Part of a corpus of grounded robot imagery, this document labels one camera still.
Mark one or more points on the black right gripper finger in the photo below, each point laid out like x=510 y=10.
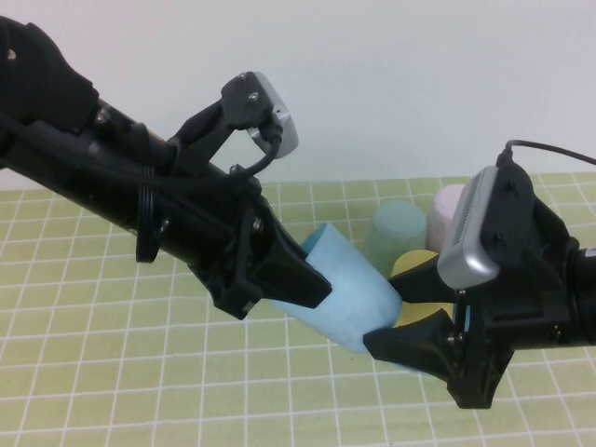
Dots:
x=414 y=342
x=423 y=284

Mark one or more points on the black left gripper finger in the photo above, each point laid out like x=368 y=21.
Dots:
x=293 y=279

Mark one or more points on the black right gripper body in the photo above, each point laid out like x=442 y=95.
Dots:
x=512 y=321

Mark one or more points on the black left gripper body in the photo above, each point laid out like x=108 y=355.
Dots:
x=209 y=233

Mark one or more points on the light blue plastic cup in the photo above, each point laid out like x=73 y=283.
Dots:
x=354 y=298

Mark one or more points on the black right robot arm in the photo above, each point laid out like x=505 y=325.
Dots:
x=587 y=298

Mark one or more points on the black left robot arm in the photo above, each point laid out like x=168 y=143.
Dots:
x=56 y=116

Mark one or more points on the yellow plastic cup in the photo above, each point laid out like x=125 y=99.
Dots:
x=414 y=261

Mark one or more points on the blue cup stand with pegs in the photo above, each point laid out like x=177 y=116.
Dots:
x=405 y=369

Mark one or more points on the teal green plastic cup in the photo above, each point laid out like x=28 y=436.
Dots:
x=396 y=233

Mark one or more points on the lilac pink plastic cup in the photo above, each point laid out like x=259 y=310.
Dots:
x=440 y=219

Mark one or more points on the green white-grid tablecloth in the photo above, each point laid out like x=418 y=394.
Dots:
x=139 y=372

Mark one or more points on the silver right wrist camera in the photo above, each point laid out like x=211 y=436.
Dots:
x=470 y=233

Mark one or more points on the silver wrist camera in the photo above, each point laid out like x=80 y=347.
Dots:
x=470 y=233
x=274 y=112

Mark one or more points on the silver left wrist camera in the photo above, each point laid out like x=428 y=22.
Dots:
x=274 y=112

